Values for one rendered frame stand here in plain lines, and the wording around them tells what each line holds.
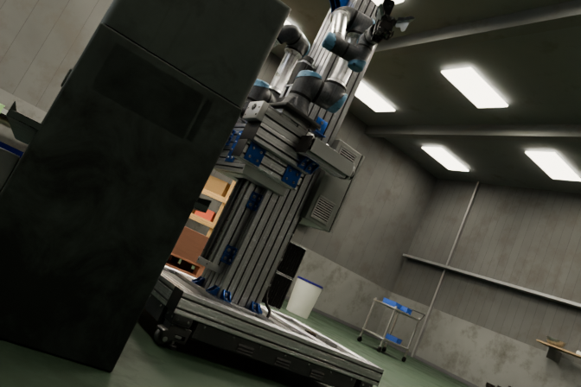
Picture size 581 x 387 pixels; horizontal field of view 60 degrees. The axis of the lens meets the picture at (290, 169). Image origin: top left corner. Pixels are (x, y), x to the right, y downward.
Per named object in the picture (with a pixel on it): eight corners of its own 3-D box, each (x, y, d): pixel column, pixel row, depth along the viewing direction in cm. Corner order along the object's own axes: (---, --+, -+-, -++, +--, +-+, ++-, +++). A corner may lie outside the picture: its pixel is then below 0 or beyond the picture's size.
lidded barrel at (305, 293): (297, 314, 846) (311, 282, 857) (315, 322, 808) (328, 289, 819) (277, 305, 821) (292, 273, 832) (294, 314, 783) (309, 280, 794)
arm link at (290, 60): (250, 104, 296) (288, 26, 306) (263, 116, 308) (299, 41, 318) (264, 107, 289) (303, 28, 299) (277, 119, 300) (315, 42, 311)
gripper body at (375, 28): (393, 35, 208) (381, 45, 219) (399, 17, 209) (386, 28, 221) (377, 28, 206) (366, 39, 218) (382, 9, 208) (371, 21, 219)
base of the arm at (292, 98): (294, 122, 254) (303, 104, 256) (311, 122, 242) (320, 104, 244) (271, 106, 247) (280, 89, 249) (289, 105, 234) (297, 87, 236)
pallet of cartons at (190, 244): (214, 280, 719) (230, 248, 729) (245, 299, 630) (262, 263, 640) (124, 241, 653) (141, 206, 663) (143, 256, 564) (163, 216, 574)
